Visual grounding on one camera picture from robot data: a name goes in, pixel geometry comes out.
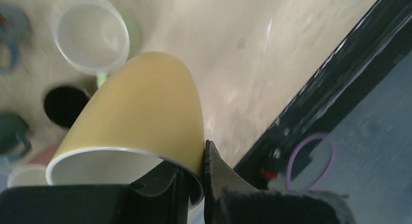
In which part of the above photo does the grey blue small mug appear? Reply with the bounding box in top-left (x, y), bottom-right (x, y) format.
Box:
top-left (0, 1), bottom-right (32, 75)

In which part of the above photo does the pink mug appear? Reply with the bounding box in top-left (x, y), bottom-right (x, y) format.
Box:
top-left (7, 142), bottom-right (60, 188)

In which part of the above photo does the brown dark mug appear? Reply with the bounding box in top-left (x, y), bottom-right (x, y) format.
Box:
top-left (43, 86), bottom-right (90, 129)

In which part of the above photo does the teal cream mug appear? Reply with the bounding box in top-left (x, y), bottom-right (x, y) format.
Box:
top-left (0, 112), bottom-right (32, 166)

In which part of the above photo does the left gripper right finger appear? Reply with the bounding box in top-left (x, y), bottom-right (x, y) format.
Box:
top-left (204, 140), bottom-right (356, 224)

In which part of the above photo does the green mug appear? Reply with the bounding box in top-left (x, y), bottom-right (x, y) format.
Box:
top-left (50, 0), bottom-right (141, 87)

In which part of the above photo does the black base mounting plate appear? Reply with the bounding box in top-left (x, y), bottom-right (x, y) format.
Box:
top-left (234, 0), bottom-right (412, 189)

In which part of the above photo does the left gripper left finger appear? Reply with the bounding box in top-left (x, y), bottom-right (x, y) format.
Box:
top-left (0, 162), bottom-right (189, 224)

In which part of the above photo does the yellow mug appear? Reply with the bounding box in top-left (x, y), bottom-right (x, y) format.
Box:
top-left (46, 52), bottom-right (205, 209)

